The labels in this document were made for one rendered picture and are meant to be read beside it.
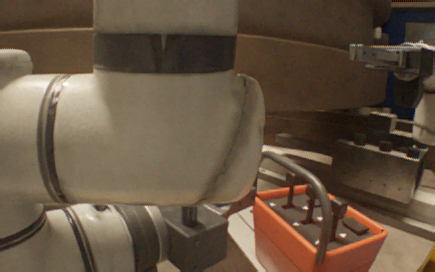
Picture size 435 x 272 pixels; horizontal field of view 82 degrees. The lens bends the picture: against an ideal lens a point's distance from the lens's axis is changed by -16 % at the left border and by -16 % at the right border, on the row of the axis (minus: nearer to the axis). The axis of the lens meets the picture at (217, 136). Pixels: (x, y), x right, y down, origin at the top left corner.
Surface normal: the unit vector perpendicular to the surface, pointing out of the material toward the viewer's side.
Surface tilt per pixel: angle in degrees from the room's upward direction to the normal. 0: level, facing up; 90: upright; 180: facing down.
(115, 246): 60
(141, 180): 97
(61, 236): 32
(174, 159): 97
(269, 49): 90
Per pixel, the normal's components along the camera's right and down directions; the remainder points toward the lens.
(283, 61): 0.45, 0.23
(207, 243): 0.68, 0.20
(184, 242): -0.74, 0.13
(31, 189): 0.12, 0.67
